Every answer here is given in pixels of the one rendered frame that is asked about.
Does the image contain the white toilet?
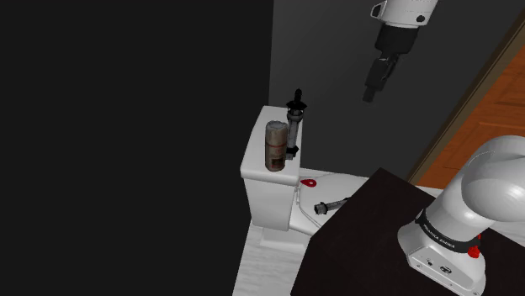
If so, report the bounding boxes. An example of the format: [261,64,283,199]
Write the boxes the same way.
[239,105,444,244]

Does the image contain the grey tube with black cap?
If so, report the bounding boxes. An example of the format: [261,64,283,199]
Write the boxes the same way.
[313,197,352,216]

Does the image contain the dark robot stand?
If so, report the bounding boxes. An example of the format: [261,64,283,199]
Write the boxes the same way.
[289,166,525,296]

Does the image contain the brown cylindrical can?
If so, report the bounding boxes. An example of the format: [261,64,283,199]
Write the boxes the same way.
[264,119,289,172]

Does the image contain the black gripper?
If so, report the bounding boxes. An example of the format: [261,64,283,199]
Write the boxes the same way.
[362,23,420,103]

